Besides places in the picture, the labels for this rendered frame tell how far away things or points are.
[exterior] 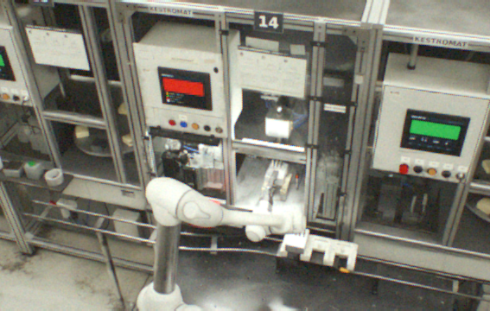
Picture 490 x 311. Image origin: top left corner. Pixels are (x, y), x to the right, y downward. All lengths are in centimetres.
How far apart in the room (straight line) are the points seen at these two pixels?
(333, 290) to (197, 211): 104
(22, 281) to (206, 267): 155
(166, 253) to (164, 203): 27
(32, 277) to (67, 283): 26
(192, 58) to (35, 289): 217
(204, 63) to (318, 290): 128
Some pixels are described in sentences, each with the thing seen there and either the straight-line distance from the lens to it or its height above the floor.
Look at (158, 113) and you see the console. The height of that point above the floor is 146.
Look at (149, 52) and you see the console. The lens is 260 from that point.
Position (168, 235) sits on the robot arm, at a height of 129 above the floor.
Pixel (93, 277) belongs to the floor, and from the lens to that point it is 403.
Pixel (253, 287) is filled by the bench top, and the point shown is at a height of 68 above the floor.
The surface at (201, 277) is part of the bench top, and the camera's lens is 303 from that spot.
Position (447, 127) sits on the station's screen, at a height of 165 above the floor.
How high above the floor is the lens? 306
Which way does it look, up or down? 40 degrees down
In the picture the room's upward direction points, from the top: 2 degrees counter-clockwise
